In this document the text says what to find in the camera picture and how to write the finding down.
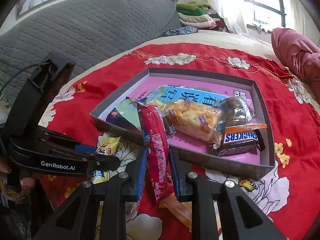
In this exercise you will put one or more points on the white curtain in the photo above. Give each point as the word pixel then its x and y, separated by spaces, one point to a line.
pixel 232 13

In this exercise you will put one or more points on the dark patterned cloth bundle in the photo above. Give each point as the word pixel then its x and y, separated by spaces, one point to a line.
pixel 186 30

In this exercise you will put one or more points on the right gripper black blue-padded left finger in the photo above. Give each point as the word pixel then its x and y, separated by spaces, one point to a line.
pixel 77 217

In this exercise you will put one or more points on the stack of folded clothes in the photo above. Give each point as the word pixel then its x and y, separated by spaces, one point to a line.
pixel 201 16

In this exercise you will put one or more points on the pink quilted blanket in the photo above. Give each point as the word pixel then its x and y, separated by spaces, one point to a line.
pixel 299 54

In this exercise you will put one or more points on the green foil snack packet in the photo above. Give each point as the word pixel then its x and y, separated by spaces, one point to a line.
pixel 128 110

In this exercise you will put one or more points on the grey quilted headboard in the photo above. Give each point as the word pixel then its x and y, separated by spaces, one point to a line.
pixel 85 31

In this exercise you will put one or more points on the brown chocolate snack packet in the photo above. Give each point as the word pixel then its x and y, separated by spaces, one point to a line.
pixel 236 111

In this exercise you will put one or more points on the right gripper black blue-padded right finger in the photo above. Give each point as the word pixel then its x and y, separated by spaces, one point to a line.
pixel 219 209

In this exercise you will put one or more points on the Snickers bar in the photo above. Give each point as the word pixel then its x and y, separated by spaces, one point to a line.
pixel 238 143

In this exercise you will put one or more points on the red snack packet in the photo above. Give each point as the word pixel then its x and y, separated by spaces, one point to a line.
pixel 155 140

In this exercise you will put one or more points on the blue wrapped candy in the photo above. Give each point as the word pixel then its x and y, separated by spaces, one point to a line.
pixel 115 118

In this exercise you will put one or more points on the clear orange bread packet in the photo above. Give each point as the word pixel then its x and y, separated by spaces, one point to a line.
pixel 182 211

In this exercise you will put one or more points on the yellow candy packet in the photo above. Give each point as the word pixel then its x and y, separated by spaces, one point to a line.
pixel 98 170

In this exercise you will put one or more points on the grey cardboard box tray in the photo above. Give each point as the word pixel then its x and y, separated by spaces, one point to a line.
pixel 202 87

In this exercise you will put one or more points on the orange rice cracker packet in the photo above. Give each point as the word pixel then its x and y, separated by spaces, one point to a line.
pixel 194 119

